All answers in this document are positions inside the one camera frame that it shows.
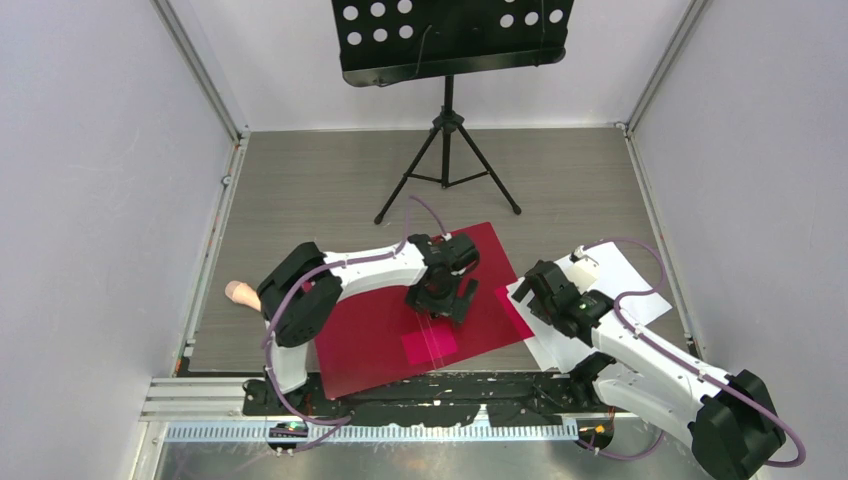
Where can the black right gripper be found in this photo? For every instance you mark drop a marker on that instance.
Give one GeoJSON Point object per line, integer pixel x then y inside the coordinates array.
{"type": "Point", "coordinates": [537, 307]}

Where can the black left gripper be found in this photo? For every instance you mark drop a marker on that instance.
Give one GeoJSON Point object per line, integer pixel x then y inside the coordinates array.
{"type": "Point", "coordinates": [418, 297]}

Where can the stack of white paper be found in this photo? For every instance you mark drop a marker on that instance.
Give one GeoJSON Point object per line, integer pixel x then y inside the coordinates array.
{"type": "Point", "coordinates": [615, 274]}

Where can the red plastic folder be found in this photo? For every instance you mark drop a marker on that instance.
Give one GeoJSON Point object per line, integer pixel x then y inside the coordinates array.
{"type": "Point", "coordinates": [375, 338]}

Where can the pink plastic cylinder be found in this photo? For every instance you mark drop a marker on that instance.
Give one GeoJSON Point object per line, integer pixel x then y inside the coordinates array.
{"type": "Point", "coordinates": [243, 294]}

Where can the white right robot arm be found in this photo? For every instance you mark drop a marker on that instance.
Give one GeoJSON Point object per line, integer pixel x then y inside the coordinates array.
{"type": "Point", "coordinates": [611, 358]}

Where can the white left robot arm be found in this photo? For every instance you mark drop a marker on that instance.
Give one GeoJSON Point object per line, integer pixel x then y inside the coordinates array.
{"type": "Point", "coordinates": [297, 298]}

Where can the black music stand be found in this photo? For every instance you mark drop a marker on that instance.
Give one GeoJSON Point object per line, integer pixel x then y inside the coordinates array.
{"type": "Point", "coordinates": [383, 43]}

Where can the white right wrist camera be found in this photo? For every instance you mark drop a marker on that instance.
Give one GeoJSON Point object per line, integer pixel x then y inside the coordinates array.
{"type": "Point", "coordinates": [584, 270]}

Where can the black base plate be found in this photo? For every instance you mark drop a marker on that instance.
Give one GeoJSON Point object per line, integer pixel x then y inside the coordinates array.
{"type": "Point", "coordinates": [452, 398]}

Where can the aluminium frame rail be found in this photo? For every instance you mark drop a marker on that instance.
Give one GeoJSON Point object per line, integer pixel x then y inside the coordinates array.
{"type": "Point", "coordinates": [298, 432]}

